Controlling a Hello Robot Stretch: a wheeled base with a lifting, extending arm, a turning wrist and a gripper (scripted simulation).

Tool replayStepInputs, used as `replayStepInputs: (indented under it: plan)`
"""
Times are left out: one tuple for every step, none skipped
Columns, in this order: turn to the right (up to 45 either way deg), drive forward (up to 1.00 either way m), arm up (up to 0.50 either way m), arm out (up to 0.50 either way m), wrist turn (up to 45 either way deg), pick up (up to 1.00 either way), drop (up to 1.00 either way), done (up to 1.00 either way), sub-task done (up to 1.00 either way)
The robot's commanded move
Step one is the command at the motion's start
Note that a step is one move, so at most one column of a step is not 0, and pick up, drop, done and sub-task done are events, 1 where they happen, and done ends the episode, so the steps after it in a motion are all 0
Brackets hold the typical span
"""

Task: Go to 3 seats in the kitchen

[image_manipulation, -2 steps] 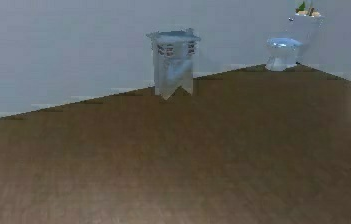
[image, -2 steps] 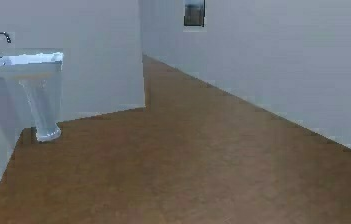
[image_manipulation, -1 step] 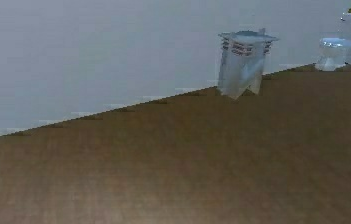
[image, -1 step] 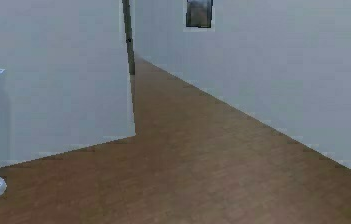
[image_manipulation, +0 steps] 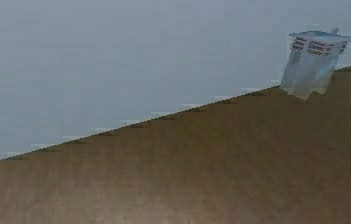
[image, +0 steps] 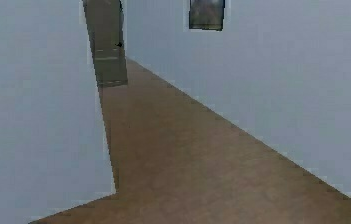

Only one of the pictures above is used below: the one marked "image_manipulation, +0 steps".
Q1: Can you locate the grey lidded bin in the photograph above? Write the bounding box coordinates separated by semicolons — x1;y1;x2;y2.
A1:
279;27;351;101

